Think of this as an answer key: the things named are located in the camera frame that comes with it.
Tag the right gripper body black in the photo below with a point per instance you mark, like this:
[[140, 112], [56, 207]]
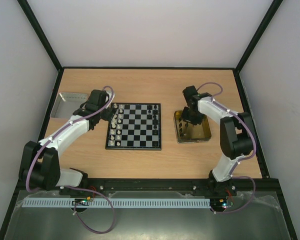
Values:
[[192, 119]]

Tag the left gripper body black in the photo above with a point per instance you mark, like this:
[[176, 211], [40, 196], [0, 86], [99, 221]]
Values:
[[109, 115]]

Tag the gold tin box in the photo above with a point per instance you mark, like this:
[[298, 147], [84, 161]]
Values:
[[187, 133]]

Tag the black silver chess board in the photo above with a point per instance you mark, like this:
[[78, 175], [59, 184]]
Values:
[[138, 124]]

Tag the silver tin lid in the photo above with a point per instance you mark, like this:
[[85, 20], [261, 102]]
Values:
[[66, 103]]

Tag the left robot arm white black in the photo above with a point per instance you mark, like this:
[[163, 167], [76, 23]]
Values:
[[40, 162]]

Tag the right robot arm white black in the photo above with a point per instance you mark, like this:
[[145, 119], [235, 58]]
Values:
[[236, 135]]

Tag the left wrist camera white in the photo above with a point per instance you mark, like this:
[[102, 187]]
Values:
[[110, 96]]

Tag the white slotted cable duct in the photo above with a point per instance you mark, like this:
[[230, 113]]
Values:
[[120, 203]]

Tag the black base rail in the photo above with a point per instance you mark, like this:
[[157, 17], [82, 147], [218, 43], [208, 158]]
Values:
[[195, 187]]

